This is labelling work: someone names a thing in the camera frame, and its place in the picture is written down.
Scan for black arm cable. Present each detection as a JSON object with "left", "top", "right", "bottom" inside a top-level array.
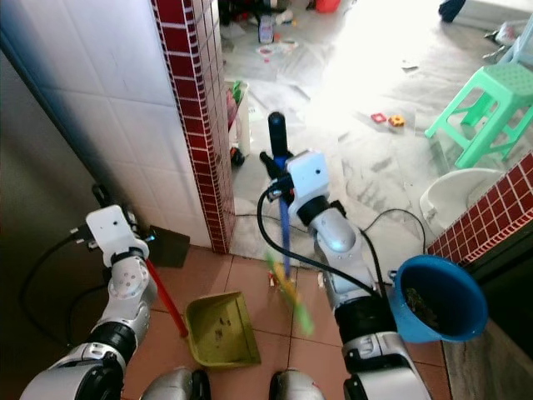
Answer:
[
  {"left": 27, "top": 232, "right": 113, "bottom": 351},
  {"left": 257, "top": 185, "right": 394, "bottom": 299}
]

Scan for thin black floor cable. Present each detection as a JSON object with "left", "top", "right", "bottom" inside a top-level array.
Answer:
[{"left": 232, "top": 212, "right": 267, "bottom": 234}]

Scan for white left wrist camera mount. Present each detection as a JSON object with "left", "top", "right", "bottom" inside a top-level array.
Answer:
[{"left": 85, "top": 204, "right": 147, "bottom": 266}]

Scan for dark blue rounded object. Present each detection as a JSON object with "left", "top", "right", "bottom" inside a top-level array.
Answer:
[{"left": 438, "top": 0, "right": 467, "bottom": 23}]

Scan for blue broom with green bristles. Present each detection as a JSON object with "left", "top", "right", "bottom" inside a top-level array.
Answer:
[{"left": 265, "top": 111, "right": 316, "bottom": 338}]

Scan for dark brown square plate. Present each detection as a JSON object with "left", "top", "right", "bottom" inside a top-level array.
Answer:
[{"left": 145, "top": 226, "right": 192, "bottom": 268}]

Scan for clear plastic bottle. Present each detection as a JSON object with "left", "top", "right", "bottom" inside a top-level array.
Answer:
[{"left": 258, "top": 14, "right": 276, "bottom": 45}]

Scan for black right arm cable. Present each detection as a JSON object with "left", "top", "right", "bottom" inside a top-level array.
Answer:
[{"left": 257, "top": 185, "right": 394, "bottom": 299}]

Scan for green plastic stool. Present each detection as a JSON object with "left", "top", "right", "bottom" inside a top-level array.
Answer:
[{"left": 424, "top": 62, "right": 533, "bottom": 171}]

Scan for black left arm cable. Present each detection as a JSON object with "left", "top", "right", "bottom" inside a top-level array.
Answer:
[{"left": 27, "top": 232, "right": 113, "bottom": 351}]

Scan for blue plastic basin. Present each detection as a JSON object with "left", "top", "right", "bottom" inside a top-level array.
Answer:
[{"left": 389, "top": 254, "right": 489, "bottom": 343}]

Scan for silver robot leg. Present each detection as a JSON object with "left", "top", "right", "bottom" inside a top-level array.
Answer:
[
  {"left": 140, "top": 367, "right": 212, "bottom": 400},
  {"left": 269, "top": 370, "right": 327, "bottom": 400}
]

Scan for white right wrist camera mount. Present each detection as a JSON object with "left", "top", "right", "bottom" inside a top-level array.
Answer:
[{"left": 286, "top": 149, "right": 331, "bottom": 223}]

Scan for white plastic bucket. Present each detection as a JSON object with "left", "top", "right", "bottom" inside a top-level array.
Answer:
[{"left": 418, "top": 167, "right": 506, "bottom": 235}]

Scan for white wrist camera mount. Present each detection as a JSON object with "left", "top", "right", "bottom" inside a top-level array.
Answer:
[
  {"left": 85, "top": 204, "right": 147, "bottom": 266},
  {"left": 286, "top": 149, "right": 331, "bottom": 223}
]

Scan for white container with green items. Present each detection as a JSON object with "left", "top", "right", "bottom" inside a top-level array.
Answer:
[{"left": 226, "top": 79, "right": 252, "bottom": 166}]

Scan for silver right robot leg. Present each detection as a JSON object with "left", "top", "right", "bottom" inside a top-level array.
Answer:
[{"left": 269, "top": 370, "right": 327, "bottom": 400}]

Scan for olive dustpan with red handle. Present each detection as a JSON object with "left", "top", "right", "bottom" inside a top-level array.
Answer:
[{"left": 145, "top": 257, "right": 262, "bottom": 369}]

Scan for silver left robot leg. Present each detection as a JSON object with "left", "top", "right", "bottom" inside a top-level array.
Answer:
[{"left": 140, "top": 367, "right": 212, "bottom": 400}]

